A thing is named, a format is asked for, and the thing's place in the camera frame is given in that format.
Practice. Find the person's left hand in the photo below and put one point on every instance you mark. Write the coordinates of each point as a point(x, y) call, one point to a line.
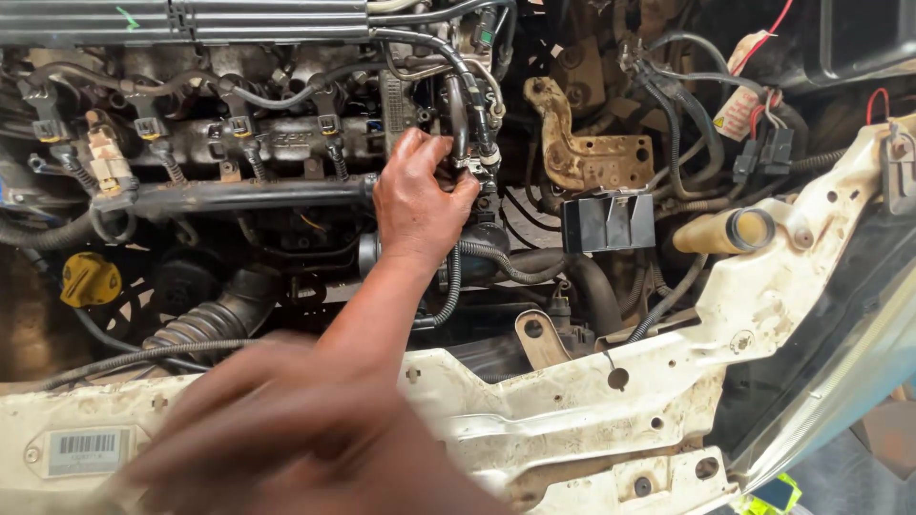
point(411, 207)

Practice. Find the person's right hand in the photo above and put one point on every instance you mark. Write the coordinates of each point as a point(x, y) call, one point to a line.
point(286, 436)

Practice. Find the person's right fingers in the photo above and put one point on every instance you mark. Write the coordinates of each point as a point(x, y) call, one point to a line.
point(164, 465)

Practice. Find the grey barcode label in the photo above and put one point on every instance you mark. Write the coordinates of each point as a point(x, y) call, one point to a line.
point(89, 450)

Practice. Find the black belt pulley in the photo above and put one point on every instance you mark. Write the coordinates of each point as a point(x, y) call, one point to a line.
point(183, 286)

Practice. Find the yellow oil filler cap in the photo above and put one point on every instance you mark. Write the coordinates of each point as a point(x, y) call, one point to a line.
point(89, 279)

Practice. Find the black straight metal pipe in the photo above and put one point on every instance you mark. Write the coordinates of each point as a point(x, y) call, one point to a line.
point(250, 194)

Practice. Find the beige wiring connector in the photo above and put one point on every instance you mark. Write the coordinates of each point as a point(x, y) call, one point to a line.
point(106, 159)

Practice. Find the grimy metal engine block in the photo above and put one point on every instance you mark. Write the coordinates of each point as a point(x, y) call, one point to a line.
point(215, 136)

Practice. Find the black injector plug yellow clip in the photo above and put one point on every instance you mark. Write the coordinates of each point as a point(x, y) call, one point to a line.
point(240, 126)
point(148, 127)
point(329, 124)
point(48, 129)

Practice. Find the black corrugated conduit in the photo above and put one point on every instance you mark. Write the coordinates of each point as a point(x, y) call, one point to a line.
point(501, 261)

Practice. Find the beige metal tab with hole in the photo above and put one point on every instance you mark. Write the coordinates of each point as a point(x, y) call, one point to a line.
point(541, 336)

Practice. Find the white car front crossmember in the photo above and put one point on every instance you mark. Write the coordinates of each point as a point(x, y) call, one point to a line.
point(615, 400)

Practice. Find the grey corrugated conduit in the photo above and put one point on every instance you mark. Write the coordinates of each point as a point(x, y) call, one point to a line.
point(669, 297)

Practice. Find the yellow-green plastic object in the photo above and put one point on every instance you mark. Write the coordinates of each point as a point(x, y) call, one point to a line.
point(774, 496)

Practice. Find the white warning tag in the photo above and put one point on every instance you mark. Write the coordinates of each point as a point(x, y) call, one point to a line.
point(738, 107)

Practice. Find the car headlight lens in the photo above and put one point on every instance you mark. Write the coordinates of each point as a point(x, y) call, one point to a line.
point(830, 343)

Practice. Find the black paired wiring connectors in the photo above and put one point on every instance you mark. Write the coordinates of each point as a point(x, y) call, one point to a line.
point(766, 154)

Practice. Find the black plastic cover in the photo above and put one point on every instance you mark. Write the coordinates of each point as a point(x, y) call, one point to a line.
point(859, 36)

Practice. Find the black plastic holder bracket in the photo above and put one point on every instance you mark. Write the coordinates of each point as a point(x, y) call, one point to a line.
point(608, 222)

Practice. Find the rusty metal mounting bracket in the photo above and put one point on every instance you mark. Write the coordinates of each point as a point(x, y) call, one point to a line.
point(583, 147)

